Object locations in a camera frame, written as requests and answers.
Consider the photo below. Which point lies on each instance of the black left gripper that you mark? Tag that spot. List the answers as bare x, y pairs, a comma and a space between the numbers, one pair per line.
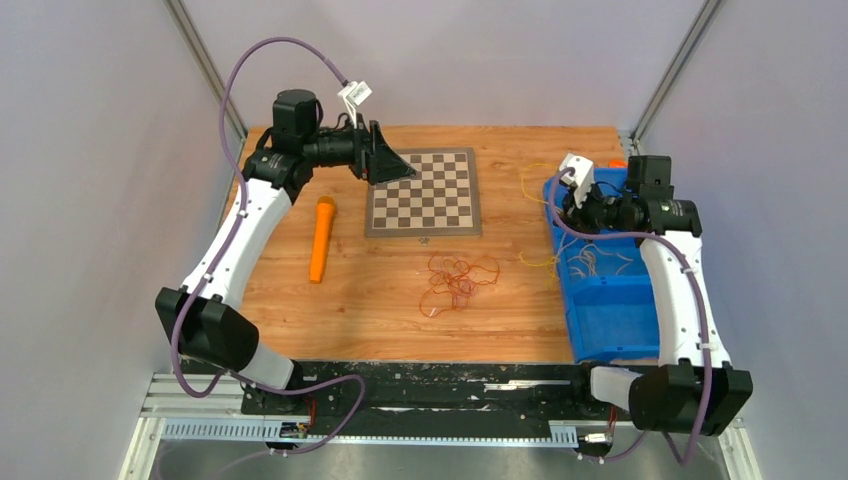
376, 161

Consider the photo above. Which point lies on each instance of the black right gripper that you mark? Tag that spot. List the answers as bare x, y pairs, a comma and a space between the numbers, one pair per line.
577, 217

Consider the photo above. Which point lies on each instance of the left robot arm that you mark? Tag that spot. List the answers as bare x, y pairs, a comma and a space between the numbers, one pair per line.
201, 318

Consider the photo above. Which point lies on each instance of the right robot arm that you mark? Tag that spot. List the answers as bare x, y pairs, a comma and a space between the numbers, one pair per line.
694, 388

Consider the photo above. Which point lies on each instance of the orange plastic carrot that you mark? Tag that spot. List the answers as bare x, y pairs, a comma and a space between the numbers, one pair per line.
325, 212

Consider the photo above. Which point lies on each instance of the wooden chessboard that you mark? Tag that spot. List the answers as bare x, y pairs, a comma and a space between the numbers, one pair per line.
441, 199

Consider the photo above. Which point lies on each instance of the blue plastic bin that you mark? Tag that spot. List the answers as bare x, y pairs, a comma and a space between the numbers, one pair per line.
607, 296

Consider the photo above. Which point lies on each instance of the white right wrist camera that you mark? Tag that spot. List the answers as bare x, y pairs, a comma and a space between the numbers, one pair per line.
577, 172

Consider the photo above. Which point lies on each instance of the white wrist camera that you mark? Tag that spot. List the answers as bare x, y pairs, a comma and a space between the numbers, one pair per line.
577, 172
353, 94

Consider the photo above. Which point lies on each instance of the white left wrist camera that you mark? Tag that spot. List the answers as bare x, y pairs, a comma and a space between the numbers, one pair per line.
353, 94

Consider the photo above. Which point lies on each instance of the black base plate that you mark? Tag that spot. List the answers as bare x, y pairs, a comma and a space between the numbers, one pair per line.
437, 400

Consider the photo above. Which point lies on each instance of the right aluminium frame post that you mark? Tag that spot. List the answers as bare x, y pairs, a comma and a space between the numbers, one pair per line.
704, 18

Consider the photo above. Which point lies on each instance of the aluminium frame post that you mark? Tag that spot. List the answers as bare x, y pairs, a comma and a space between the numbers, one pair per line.
196, 46
704, 18

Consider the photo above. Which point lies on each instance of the left aluminium frame post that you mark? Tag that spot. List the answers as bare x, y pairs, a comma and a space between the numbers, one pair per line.
196, 46

